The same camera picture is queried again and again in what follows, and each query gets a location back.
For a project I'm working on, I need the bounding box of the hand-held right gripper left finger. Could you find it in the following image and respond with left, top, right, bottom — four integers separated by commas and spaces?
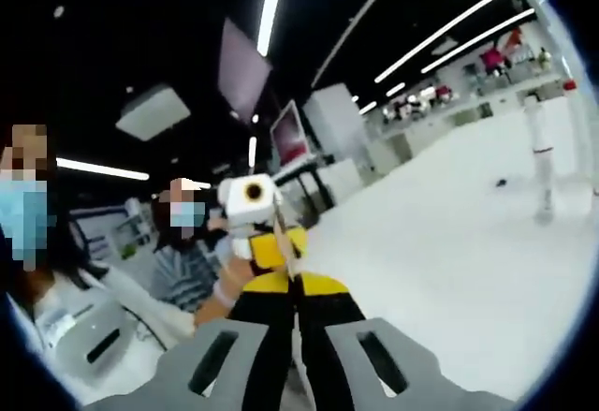
86, 272, 300, 411

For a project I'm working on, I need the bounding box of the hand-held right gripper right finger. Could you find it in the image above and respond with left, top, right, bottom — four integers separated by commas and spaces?
295, 272, 519, 411

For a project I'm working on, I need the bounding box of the skincare bottle with black band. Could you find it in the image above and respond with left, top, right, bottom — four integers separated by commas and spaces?
522, 95, 559, 218

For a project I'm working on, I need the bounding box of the red-capped white skincare bottle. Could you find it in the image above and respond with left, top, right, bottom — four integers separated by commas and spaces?
562, 80, 592, 187

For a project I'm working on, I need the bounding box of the person's left hand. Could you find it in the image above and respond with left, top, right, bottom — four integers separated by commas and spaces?
216, 241, 259, 301

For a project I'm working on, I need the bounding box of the pale wristband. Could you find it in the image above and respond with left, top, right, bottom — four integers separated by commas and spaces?
213, 284, 237, 310

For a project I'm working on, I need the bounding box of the black monitor stand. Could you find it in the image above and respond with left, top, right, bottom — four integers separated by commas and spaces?
273, 160, 337, 218

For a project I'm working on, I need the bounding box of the monitor with red screen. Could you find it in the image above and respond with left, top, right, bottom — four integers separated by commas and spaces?
270, 99, 315, 169

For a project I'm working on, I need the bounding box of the ceiling air vent unit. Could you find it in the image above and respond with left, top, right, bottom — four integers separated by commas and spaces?
115, 83, 192, 142

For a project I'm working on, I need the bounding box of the ceiling hung display panel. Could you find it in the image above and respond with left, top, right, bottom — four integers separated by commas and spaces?
218, 17, 273, 125

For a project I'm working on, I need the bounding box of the white background workbench row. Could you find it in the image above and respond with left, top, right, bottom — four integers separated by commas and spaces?
364, 71, 565, 169

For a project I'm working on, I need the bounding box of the white chest-worn device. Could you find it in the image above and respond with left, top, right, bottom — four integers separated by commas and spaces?
44, 296, 138, 374

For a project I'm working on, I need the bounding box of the long curved ceiling light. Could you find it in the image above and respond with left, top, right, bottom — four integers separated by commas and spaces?
256, 0, 290, 56

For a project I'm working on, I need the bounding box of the straight ceiling light strip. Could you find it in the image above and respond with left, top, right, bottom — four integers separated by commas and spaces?
373, 0, 519, 84
420, 7, 536, 75

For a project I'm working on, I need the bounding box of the black cable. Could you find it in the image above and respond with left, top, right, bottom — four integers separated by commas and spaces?
122, 306, 168, 352

